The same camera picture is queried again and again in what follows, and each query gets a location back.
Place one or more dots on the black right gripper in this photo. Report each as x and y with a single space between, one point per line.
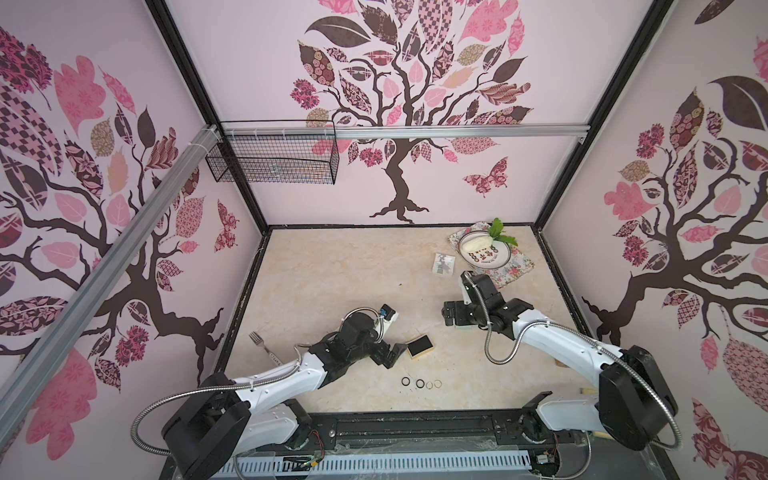
455 312

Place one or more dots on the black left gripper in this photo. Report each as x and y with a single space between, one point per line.
382 359

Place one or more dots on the clear plastic ring bag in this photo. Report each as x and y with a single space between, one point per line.
443 264

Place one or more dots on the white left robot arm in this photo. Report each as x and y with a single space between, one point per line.
226 417

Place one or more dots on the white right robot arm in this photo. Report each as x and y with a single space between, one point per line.
633 403

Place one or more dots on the white round printed plate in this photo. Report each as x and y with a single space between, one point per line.
481 250

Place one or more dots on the white toy radish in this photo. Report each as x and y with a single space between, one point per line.
495 233

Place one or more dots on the silver metal fork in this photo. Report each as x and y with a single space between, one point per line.
259 342

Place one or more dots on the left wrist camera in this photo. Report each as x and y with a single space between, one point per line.
387 316

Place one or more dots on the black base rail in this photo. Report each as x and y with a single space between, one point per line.
502 427

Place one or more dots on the white slotted cable duct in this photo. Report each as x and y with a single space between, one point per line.
374 464

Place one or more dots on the black wire basket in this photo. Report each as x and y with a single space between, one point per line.
276 151

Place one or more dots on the rear aluminium rail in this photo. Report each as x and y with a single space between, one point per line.
413 132

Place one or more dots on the aluminium rail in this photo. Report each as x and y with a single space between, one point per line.
27 382
413 132

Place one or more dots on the black corner frame post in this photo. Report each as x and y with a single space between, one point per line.
636 52

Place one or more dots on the left aluminium rail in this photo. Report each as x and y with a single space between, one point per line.
27 382

